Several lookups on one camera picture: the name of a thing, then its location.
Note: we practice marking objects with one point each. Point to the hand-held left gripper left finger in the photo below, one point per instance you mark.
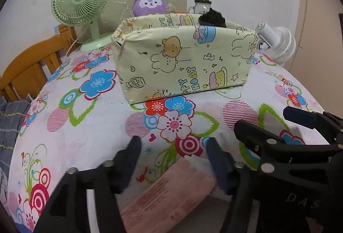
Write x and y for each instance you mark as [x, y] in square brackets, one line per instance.
[127, 166]

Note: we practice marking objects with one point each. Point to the grey plaid bedding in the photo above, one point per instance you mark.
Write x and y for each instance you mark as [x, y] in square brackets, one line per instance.
[10, 126]

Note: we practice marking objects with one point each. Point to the purple plush toy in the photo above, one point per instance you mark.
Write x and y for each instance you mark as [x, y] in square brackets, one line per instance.
[150, 4]

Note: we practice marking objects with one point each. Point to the beige cabinet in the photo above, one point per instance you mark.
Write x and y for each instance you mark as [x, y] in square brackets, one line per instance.
[321, 35]

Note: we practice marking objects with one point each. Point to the white clip fan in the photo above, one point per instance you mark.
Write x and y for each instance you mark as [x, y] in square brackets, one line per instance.
[278, 43]

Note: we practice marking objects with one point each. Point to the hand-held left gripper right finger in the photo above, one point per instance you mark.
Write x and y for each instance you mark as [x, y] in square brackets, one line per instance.
[219, 166]

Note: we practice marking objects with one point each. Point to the yellow printed storage box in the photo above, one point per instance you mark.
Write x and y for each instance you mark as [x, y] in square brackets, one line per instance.
[187, 67]

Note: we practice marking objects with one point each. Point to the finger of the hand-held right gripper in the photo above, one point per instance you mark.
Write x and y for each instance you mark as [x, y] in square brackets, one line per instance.
[297, 116]
[262, 139]

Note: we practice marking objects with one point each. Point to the pink tissue packet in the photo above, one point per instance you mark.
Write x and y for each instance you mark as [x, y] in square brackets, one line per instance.
[166, 201]

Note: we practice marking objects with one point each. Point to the black cloth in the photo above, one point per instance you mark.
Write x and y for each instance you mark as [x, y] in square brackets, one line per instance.
[213, 18]

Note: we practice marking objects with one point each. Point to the floral tablecloth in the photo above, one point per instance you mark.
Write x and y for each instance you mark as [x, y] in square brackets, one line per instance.
[93, 128]

